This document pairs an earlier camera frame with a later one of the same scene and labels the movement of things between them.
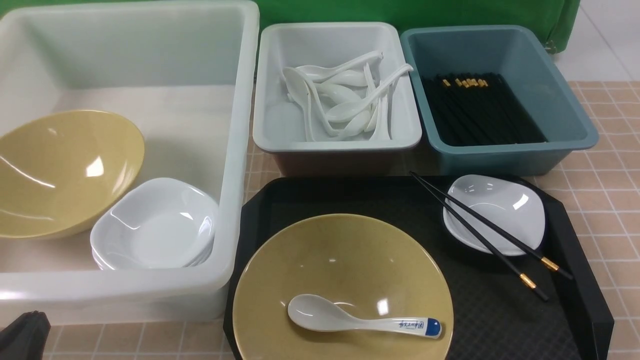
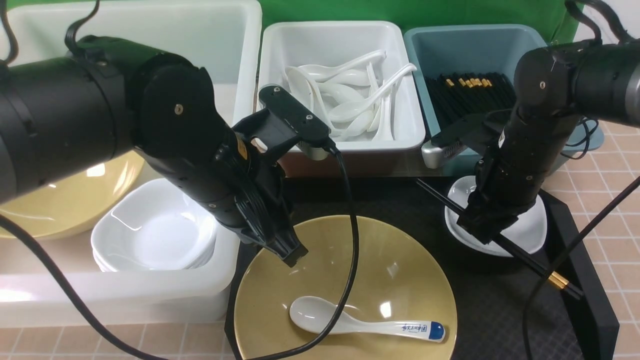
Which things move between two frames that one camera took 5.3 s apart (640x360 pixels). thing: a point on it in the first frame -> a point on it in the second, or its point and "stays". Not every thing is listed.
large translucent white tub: (183, 73) stays
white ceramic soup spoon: (312, 312) stays
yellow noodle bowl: (365, 265) stays
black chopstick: (532, 287) -> (459, 209)
